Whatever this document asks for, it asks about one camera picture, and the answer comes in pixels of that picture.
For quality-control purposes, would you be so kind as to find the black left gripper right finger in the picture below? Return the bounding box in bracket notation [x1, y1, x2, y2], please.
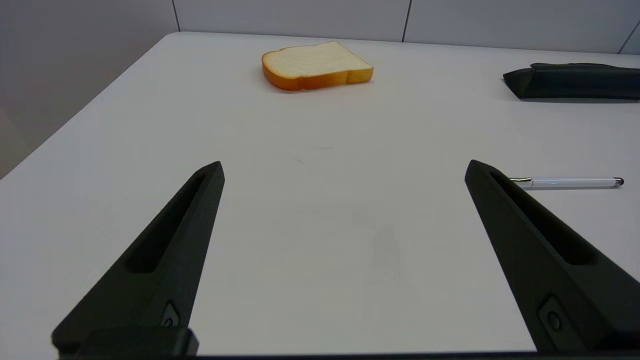
[464, 159, 640, 353]

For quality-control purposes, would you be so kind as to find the toast bread slice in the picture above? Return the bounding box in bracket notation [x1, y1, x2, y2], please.
[261, 41, 374, 92]

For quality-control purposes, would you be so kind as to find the white stylus pen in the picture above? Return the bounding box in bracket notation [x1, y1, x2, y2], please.
[509, 176, 625, 190]

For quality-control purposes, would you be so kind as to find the black fabric pencil pouch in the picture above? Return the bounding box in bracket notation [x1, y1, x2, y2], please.
[503, 62, 640, 101]

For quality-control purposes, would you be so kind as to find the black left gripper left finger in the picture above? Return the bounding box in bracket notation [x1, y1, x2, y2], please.
[51, 161, 226, 358]

